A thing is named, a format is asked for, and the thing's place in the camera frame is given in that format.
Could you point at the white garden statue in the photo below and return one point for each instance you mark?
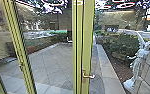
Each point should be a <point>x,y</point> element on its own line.
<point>137,63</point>

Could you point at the green framed glass door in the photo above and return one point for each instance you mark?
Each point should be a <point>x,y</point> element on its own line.
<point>82,40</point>

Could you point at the green outdoor table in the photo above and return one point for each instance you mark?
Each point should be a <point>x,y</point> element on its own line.
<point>59,32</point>

